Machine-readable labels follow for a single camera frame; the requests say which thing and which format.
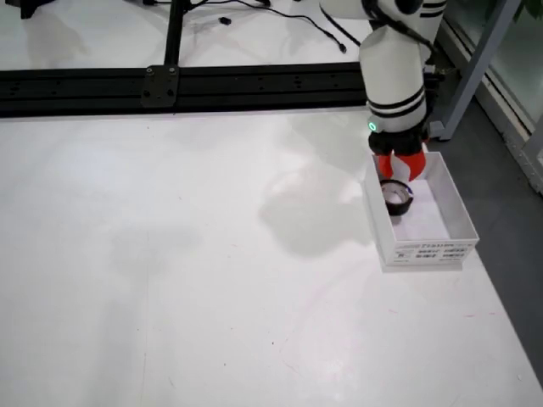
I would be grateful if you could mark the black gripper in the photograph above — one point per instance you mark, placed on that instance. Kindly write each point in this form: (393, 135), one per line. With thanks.
(396, 143)

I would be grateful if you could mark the black tape roll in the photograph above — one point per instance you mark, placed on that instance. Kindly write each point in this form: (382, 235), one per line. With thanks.
(398, 208)

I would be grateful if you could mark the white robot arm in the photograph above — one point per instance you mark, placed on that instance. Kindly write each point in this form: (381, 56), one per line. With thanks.
(394, 76)

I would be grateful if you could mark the white cardboard bin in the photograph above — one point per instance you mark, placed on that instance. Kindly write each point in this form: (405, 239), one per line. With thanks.
(424, 220)

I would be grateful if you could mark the green plant leaves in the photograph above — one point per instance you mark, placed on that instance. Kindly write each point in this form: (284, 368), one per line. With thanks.
(532, 6)

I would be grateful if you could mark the small black connector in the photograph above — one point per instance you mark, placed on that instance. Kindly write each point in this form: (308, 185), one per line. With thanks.
(224, 20)

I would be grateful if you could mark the short black aluminium profile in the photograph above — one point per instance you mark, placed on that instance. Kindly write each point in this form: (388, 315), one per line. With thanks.
(175, 34)

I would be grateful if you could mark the black stand foot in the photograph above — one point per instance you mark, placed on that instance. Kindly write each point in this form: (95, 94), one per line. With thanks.
(29, 8)

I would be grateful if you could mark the glass partition metal frame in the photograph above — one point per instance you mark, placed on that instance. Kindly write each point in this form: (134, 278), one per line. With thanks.
(475, 72)

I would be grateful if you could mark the long black aluminium rail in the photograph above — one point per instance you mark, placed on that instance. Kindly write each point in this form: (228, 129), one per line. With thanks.
(263, 89)

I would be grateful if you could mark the black rail joint plate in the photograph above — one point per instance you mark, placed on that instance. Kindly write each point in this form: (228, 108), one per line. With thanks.
(160, 87)

